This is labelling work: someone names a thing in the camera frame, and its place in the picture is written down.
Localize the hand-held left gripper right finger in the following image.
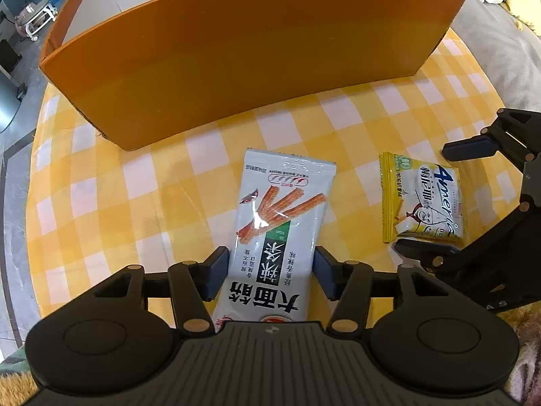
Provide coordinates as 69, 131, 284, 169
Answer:
313, 245, 449, 335

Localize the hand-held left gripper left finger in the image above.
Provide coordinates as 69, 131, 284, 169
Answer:
91, 245, 229, 334

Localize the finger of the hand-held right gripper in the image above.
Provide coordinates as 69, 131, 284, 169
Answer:
394, 238, 462, 272
442, 109, 541, 165

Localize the yellow white snack packet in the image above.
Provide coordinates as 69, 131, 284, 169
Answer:
379, 151, 464, 246

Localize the white spicy strip packet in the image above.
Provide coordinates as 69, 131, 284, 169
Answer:
211, 148, 337, 334

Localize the orange cardboard box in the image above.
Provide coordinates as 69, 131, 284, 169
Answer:
39, 0, 467, 152

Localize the grey sofa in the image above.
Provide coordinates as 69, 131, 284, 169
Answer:
423, 0, 541, 111

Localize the yellow checkered tablecloth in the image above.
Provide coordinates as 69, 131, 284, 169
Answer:
25, 29, 541, 326

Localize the yellow cushion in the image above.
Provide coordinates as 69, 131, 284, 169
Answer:
505, 0, 541, 37

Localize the green patterned cloth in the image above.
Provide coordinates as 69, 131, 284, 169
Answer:
0, 342, 30, 364

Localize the fluffy yellow rug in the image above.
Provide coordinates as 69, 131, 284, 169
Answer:
0, 361, 39, 406

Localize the silver trash can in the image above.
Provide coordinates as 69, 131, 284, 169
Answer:
0, 80, 26, 132

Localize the white wheeled stool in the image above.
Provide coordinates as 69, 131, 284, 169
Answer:
15, 2, 57, 43

